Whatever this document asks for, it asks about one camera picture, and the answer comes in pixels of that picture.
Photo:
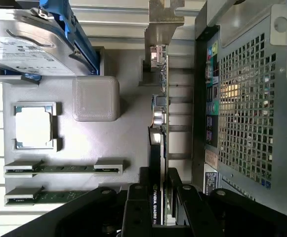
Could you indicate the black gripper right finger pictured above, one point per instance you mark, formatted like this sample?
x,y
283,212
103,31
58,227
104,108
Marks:
x,y
182,209

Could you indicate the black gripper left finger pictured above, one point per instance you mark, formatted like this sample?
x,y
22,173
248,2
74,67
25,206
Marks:
x,y
135,209

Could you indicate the grey printed parts rack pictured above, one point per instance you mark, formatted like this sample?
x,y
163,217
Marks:
x,y
103,143

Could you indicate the green RAM stick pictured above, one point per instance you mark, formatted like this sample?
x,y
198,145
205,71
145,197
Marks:
x,y
59,196
66,169

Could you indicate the rear port panel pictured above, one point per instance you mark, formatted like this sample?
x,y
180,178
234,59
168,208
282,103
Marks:
x,y
212,118

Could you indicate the grey metal PC case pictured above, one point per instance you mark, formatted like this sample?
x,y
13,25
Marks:
x,y
247,111

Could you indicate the grey printed cube block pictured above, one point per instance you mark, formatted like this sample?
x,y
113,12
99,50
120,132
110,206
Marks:
x,y
95,98

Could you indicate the CPU chip silver lid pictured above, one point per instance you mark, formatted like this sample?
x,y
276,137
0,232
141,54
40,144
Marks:
x,y
33,127

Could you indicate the blue plastic disk caddy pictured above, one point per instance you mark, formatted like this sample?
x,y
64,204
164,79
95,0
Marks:
x,y
82,37

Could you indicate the silver hard disk drive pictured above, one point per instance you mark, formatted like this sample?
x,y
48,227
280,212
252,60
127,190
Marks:
x,y
27,42

